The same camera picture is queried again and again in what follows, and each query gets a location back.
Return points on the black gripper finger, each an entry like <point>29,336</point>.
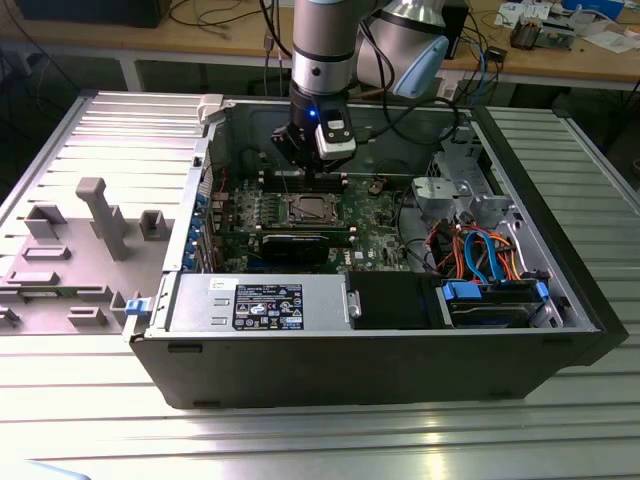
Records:
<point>295,145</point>

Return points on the silver CPU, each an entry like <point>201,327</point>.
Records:
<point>320,204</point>

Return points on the metal locking lever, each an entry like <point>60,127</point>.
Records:
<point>285,185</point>
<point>317,212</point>

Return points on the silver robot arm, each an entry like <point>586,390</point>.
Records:
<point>320,55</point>

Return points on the black empty RAM slot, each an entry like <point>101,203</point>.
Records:
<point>272,188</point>
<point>272,178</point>

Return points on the CPU socket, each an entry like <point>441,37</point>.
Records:
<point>286,215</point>

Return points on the black plastic cover box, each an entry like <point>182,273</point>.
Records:
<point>390,300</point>

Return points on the round coin battery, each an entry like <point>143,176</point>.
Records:
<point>376,188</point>

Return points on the pale grey case clip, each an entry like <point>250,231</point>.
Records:
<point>209,107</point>

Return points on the long RAM stick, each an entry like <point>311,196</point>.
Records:
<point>245,229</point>

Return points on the black graphics card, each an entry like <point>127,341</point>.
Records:
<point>295,247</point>

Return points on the green motherboard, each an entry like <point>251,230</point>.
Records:
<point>370,235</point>

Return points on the silver metal drive cage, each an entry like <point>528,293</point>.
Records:
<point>460,145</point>

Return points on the wooden workbench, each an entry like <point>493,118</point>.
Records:
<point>150,40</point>

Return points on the black upright box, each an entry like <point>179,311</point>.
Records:
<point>459,30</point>

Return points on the silver power supply unit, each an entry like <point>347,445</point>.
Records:
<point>200,300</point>

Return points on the black power adapter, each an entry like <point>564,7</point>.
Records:
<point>497,54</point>

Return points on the blue case latch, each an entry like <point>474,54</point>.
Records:
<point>137,306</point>

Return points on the black PC case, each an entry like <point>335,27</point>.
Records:
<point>350,370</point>

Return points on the large black box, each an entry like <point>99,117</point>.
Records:
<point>90,12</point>

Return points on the white leaflet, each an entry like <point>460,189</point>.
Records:
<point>515,12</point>

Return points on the electronic part with heatsink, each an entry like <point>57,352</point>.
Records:
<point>524,35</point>

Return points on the grey parts rack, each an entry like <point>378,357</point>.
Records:
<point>75,270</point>

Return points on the hard disk in blue carrier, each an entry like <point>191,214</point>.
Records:
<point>500,295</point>

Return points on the grey electronic module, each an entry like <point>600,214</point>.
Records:
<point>555,32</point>

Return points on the green RAM stick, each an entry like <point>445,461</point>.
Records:
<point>42,294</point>

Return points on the blue box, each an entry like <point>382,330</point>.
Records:
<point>595,7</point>

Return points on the white papers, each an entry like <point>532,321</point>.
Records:
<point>610,40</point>

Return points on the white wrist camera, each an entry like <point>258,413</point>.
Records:
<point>335,147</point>

